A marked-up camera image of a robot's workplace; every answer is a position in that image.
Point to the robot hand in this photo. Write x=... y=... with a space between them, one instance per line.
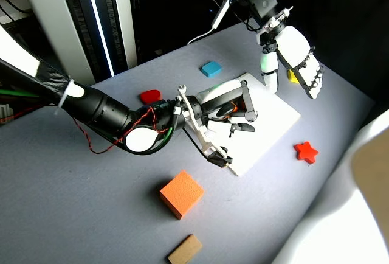
x=293 y=45
x=220 y=90

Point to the white paper pad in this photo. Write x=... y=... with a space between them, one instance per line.
x=267 y=124

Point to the blue block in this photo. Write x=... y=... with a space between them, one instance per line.
x=211 y=68

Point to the black and orange tool handle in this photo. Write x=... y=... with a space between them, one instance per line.
x=236 y=107

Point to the white metal cabinet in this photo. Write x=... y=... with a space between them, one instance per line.
x=60 y=17

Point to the red star block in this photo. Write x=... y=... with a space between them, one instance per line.
x=305 y=152

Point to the red rounded block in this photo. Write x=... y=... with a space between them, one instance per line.
x=150 y=96

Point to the grey table cloth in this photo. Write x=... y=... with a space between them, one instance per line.
x=91 y=200

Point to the white padding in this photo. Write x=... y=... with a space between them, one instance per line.
x=328 y=230

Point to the yellow block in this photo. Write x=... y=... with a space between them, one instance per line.
x=292 y=77

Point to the tan wooden block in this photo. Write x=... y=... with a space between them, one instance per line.
x=185 y=250

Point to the orange foam cube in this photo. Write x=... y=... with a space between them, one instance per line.
x=182 y=191

